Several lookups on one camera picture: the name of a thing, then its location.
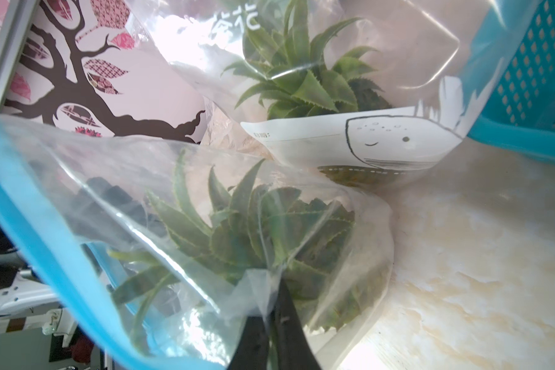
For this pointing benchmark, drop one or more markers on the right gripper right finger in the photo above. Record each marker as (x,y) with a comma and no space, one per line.
(293,350)

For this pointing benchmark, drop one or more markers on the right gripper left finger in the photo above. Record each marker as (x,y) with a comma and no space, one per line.
(253,349)

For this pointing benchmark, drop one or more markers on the blue-zip zip-top bag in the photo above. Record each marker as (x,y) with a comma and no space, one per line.
(42,169)

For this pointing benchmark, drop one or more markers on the teal plastic basket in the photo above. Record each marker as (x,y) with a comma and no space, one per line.
(520,114)

